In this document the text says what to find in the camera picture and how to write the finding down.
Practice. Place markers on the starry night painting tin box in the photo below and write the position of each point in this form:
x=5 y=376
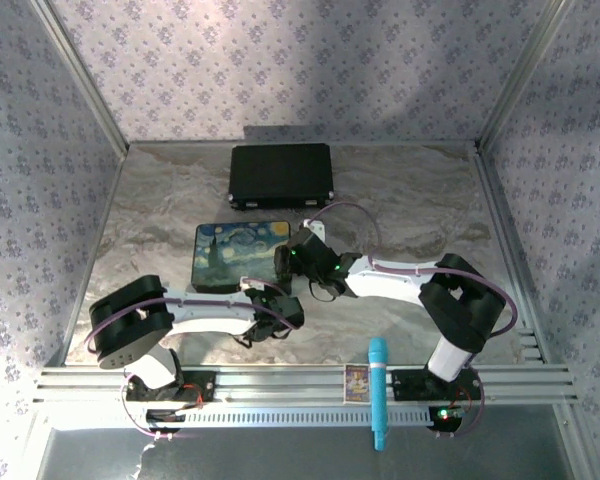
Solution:
x=235 y=255

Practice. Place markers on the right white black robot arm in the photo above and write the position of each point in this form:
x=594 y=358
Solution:
x=400 y=280

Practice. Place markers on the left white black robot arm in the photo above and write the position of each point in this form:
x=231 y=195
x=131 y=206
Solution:
x=205 y=312

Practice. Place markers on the black hard case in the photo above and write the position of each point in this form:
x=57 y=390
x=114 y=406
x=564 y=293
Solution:
x=280 y=172

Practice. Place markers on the small purple picture card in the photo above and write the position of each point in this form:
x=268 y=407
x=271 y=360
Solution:
x=356 y=385

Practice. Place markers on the blue toy microphone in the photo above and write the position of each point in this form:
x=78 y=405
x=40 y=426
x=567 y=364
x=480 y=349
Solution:
x=378 y=390

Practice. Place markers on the grey metal sheet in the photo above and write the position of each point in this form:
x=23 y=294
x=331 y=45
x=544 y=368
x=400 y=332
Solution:
x=280 y=455

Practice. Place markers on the black circuit board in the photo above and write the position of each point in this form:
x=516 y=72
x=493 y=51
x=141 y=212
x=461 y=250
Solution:
x=165 y=417

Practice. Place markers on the circuit board with lit LED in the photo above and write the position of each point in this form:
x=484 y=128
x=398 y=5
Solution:
x=445 y=416

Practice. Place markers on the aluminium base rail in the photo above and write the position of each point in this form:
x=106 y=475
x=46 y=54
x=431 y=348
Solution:
x=280 y=382

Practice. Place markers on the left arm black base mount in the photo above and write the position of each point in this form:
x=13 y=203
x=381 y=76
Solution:
x=200 y=387

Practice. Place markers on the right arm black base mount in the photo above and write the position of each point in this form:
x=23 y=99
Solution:
x=410 y=384

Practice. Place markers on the aluminium side rail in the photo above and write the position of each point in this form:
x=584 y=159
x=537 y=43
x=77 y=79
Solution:
x=510 y=250

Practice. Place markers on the aluminium frame post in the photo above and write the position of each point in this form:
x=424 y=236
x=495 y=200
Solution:
x=80 y=75
x=525 y=75

